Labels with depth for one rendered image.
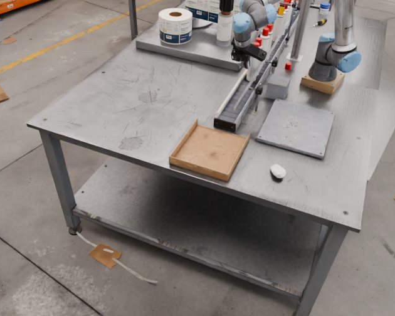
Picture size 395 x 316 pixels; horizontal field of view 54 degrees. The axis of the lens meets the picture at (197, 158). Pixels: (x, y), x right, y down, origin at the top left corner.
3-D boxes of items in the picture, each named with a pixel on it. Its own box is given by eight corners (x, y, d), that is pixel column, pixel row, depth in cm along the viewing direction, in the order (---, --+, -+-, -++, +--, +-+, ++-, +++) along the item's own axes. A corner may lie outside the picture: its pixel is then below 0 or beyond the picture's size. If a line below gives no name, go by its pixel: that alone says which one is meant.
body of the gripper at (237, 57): (236, 48, 191) (234, 32, 180) (253, 52, 188) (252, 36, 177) (231, 61, 189) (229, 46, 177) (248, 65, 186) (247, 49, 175)
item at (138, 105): (199, -10, 329) (199, -12, 328) (386, 24, 289) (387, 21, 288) (27, 126, 183) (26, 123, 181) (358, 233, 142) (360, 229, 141)
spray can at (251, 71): (247, 76, 211) (252, 40, 197) (256, 78, 209) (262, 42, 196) (244, 81, 207) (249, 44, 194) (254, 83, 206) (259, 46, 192)
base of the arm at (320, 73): (312, 66, 223) (316, 50, 217) (339, 73, 218) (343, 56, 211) (304, 77, 213) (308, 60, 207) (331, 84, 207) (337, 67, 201)
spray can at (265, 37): (257, 60, 225) (263, 26, 211) (266, 62, 223) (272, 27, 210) (254, 64, 221) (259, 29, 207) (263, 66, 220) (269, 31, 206)
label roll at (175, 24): (176, 47, 233) (176, 24, 224) (152, 37, 243) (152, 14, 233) (198, 37, 245) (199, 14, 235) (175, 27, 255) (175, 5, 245)
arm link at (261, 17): (264, -3, 171) (242, 9, 171) (276, 5, 163) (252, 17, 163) (268, 14, 176) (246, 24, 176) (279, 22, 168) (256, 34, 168)
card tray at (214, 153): (196, 124, 185) (197, 117, 182) (249, 139, 178) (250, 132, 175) (168, 163, 164) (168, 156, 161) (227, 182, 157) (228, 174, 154)
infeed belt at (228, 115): (292, 7, 299) (293, 2, 296) (303, 9, 297) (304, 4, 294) (215, 125, 184) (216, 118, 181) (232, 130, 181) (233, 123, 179)
